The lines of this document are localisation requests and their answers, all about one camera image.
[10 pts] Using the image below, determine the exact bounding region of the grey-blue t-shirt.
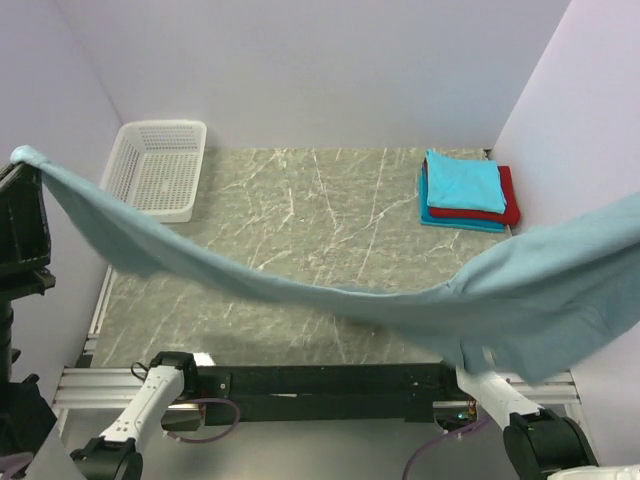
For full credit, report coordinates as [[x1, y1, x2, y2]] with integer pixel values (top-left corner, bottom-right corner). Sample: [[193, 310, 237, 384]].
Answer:
[[10, 145, 639, 382]]

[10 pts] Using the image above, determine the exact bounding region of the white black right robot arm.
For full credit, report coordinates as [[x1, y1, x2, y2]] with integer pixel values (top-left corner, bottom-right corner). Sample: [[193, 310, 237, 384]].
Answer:
[[442, 360, 639, 479]]

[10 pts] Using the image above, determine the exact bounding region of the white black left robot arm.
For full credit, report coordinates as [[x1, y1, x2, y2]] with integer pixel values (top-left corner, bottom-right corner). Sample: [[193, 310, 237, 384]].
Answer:
[[1, 164, 201, 479]]

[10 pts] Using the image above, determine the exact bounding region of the white perforated plastic basket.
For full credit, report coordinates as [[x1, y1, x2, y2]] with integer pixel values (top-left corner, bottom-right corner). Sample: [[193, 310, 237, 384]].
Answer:
[[100, 120, 207, 224]]

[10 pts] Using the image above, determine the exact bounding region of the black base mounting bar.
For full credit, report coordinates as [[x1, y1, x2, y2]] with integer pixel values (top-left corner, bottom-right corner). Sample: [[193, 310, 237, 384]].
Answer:
[[176, 363, 468, 426]]

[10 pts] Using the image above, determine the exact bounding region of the teal folded t-shirt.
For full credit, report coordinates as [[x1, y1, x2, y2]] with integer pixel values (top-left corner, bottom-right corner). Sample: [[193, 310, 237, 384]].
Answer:
[[417, 161, 505, 233]]

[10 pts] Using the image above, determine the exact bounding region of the light blue folded t-shirt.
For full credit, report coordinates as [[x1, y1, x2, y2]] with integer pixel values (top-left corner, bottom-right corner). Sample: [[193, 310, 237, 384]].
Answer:
[[426, 150, 507, 214]]

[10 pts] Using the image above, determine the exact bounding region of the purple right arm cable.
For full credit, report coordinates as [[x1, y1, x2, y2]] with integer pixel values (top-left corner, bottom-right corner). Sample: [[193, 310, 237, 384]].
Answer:
[[403, 417, 494, 480]]

